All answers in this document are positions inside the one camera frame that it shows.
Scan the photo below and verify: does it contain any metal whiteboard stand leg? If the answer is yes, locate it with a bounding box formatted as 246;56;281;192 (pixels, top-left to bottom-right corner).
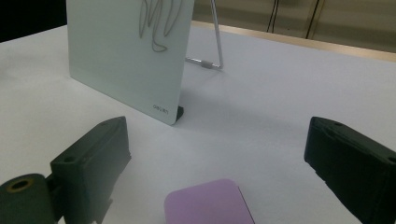
185;0;224;71

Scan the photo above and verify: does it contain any pale green glass whiteboard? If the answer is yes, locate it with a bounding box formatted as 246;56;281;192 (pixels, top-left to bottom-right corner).
65;0;195;126

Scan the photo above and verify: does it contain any purple whiteboard eraser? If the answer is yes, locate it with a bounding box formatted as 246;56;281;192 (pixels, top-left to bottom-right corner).
163;178;256;224

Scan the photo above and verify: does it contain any white table cover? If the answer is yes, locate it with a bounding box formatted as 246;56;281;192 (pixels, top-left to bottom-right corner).
0;24;396;224

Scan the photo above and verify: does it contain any black hanging cable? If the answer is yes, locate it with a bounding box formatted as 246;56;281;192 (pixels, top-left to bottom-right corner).
265;0;278;33
271;0;280;34

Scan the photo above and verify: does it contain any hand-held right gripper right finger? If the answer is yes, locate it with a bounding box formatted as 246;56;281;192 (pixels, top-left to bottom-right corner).
304;116;396;224

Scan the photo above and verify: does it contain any wooden table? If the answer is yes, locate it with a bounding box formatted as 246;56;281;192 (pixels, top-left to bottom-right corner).
191;20;396;63

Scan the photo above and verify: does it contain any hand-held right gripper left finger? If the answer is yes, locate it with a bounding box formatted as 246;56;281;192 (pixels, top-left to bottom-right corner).
49;116;133;224

